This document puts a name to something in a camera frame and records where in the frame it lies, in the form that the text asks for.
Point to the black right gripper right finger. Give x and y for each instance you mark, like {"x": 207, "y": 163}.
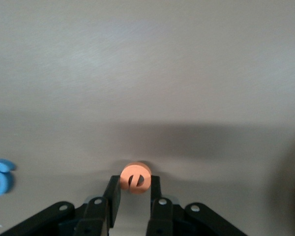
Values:
{"x": 155, "y": 191}

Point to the blue foam letter g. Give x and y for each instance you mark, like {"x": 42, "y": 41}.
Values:
{"x": 1, "y": 172}

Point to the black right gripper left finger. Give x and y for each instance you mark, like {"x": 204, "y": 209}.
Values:
{"x": 113, "y": 196}

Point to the orange foam letter e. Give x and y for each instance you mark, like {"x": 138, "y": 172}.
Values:
{"x": 127, "y": 172}

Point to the brown table cover mat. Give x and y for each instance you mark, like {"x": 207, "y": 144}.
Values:
{"x": 147, "y": 73}

